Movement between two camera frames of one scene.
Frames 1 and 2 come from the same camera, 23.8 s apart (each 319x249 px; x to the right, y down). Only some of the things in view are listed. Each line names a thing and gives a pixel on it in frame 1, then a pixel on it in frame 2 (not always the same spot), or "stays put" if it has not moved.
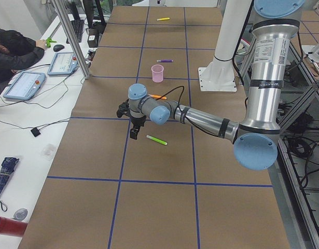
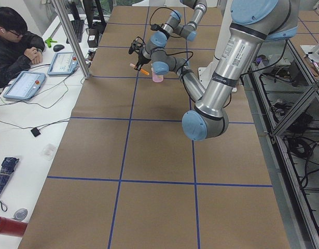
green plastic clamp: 49,41 stays put
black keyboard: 78,26 stays put
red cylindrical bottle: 9,226 stays put
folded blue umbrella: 7,168 stays put
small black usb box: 35,132 stays put
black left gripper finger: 136,128 to 141,65
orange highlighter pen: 163,97 to 141,70
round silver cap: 21,214 stays put
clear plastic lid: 47,151 stays put
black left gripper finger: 133,133 to 137,66
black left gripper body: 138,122 to 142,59
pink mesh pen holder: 157,70 stays put
